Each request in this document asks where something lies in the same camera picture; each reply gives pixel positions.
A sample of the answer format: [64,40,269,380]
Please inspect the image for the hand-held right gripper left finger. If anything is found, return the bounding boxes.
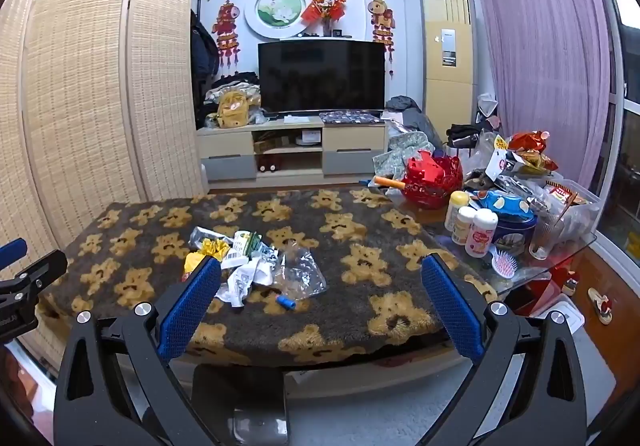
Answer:
[52,253,223,446]

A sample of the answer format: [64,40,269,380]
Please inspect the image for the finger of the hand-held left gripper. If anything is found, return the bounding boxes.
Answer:
[0,249,69,300]
[0,239,27,273]

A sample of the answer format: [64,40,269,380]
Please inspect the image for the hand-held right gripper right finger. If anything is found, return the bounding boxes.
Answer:
[420,253,587,446]

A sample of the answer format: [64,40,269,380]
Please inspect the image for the white green medicine box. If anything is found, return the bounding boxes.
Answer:
[227,229,264,260]

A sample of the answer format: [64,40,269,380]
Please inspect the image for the yellow crumpled wrapper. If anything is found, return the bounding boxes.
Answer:
[183,240,229,275]

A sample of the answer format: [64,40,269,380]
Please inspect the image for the torn white carton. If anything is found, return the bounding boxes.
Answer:
[216,258,281,308]

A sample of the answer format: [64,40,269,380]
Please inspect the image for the pink hairbrush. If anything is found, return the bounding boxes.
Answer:
[491,248,524,280]

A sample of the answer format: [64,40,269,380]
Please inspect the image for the silver foil packet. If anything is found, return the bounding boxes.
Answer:
[189,226,236,253]

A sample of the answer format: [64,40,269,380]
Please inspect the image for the pink-label white bottle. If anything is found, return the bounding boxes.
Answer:
[464,208,500,258]

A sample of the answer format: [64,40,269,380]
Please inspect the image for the black waste bin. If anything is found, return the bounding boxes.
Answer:
[192,363,291,446]

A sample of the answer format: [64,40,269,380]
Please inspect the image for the yellow-capped white bottle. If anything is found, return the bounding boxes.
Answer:
[444,191,471,233]

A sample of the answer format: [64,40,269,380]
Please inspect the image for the blue printed tin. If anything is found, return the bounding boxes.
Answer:
[472,189,539,252]

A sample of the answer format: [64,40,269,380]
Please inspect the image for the bear-print brown blanket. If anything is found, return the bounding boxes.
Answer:
[37,187,501,368]

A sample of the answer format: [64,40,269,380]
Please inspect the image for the white floor box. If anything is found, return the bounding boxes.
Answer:
[529,295,586,330]

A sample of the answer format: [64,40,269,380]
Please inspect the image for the clear plastic bag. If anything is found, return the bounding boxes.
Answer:
[270,246,329,303]

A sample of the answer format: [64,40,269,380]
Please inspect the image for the ribbed glass cup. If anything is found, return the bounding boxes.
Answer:
[528,213,564,261]

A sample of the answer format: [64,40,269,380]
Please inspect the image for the red basket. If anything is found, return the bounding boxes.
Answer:
[402,151,464,210]

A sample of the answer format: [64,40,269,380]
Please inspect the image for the slipper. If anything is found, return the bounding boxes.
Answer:
[587,287,614,326]

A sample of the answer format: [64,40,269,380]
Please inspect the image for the green patterned cloth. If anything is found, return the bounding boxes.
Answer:
[372,131,436,177]

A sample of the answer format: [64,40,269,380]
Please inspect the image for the clear plastic storage box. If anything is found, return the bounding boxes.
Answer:
[542,178,601,237]

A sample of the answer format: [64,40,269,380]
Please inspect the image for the beige television cabinet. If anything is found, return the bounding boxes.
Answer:
[195,116,389,183]

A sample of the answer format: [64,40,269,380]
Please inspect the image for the black bag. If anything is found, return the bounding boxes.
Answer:
[446,123,484,150]

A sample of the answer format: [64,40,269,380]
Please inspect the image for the red snack bag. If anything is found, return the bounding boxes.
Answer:
[507,129,559,172]

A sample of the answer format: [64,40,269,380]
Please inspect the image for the woven folding screen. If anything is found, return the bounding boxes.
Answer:
[0,0,209,377]

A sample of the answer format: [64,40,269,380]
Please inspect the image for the grey clothes heap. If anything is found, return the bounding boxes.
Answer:
[384,96,444,148]

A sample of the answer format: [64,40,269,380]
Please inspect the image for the yellow backpack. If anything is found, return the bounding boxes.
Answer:
[207,91,251,129]

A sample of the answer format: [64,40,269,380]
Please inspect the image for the patterned dark cushion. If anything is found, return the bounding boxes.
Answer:
[318,110,382,123]

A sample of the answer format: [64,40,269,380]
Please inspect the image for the standing air conditioner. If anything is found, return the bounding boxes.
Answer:
[419,0,476,128]

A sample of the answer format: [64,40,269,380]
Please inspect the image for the pile of clothes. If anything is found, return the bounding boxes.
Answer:
[204,71,261,108]

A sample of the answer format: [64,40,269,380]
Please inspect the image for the window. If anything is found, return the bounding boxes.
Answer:
[594,0,640,253]

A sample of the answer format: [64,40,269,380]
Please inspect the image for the dark hanging coat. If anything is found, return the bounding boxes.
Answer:
[189,9,221,93]

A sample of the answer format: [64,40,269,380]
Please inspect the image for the black television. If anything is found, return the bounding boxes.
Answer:
[257,38,387,117]

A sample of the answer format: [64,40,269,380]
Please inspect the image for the purple curtain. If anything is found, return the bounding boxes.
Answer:
[459,0,613,193]

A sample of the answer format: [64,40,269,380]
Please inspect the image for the red fish hanging ornament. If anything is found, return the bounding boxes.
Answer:
[212,0,241,78]

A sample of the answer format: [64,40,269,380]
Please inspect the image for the red horse hanging ornament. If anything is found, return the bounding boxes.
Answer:
[368,0,396,73]

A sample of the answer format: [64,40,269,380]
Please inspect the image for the vase with flowers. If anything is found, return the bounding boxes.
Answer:
[299,0,349,38]

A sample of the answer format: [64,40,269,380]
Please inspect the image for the round wall picture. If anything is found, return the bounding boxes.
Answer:
[243,0,314,40]

